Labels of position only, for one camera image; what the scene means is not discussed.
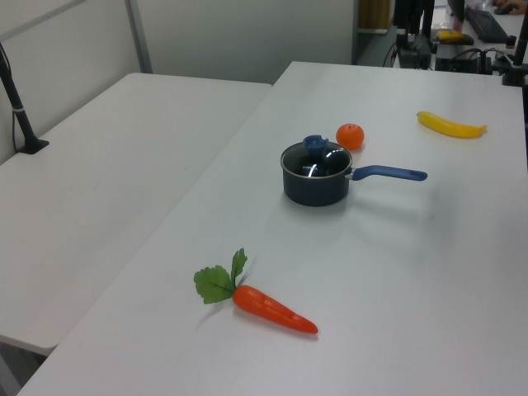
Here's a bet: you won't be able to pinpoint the glass lid blue knob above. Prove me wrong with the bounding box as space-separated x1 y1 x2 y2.
281 134 354 180

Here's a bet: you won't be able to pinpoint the orange mandarin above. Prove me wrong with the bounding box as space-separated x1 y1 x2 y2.
336 122 365 151

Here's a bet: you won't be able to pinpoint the orange carrot green leaves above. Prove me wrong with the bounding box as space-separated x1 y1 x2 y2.
193 247 319 336

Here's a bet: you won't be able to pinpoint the white side table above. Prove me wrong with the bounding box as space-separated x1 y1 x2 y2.
0 73 274 356

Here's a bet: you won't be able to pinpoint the yellow banana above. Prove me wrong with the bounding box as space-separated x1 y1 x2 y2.
416 111 488 139

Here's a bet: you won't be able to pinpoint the black equipment stand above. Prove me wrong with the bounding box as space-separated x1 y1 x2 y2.
393 0 435 70

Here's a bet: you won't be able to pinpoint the brown wooden cabinet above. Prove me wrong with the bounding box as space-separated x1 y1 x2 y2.
357 0 391 31

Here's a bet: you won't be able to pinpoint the yellow flat object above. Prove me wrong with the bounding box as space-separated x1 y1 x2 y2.
436 29 466 43

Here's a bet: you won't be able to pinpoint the black clamp stand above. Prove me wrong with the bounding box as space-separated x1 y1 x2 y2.
500 35 528 87

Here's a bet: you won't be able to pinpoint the black keyboard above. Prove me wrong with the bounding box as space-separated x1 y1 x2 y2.
465 8 508 42

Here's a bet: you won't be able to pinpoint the dark blue saucepan blue handle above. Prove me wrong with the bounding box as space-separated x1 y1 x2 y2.
280 142 428 207

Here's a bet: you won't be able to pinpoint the grey metal partition post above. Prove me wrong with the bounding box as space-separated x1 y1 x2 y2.
123 0 154 75

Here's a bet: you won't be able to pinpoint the black device with cables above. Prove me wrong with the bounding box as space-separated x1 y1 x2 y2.
434 48 502 76

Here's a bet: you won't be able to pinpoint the black camera stand pole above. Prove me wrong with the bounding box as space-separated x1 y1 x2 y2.
0 40 50 155

